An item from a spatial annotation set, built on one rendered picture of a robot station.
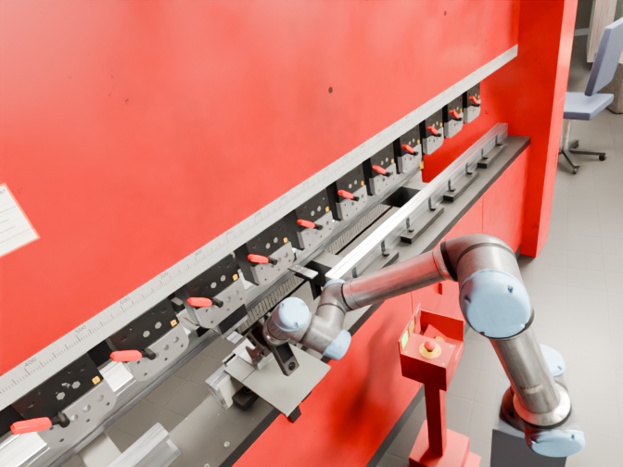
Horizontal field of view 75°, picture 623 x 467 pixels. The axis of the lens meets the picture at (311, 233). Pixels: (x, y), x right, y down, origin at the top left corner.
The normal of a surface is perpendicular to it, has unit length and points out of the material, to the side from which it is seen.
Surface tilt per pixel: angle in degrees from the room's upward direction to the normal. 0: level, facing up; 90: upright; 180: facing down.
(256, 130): 90
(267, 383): 0
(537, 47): 90
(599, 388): 0
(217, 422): 0
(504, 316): 83
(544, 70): 90
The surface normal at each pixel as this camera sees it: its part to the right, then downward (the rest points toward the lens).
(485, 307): -0.28, 0.44
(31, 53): 0.73, 0.22
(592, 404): -0.19, -0.84
